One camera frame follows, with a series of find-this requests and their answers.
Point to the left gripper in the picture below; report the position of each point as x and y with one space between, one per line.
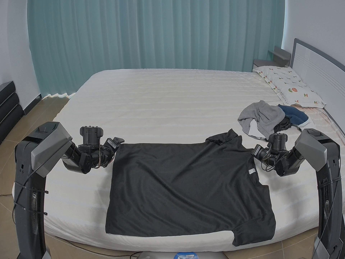
110 151

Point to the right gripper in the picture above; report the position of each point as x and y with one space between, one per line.
261 153

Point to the black T-shirt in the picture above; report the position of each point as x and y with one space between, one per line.
175 185

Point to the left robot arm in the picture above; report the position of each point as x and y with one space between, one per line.
45 144

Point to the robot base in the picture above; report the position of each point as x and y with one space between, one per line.
156 255

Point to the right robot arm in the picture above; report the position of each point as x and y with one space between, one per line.
312 147

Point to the pile of clothes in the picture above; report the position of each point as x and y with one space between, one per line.
258 115

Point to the bed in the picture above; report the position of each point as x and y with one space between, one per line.
161 96

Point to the white printed pillow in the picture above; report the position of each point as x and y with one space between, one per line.
285 84

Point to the grey bedside table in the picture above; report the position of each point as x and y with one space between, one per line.
281 54

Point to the black chest of drawers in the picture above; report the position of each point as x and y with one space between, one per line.
8 109

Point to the blue-green curtain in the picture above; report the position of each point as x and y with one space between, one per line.
80 36
210 23

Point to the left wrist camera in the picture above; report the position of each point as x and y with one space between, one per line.
119 140

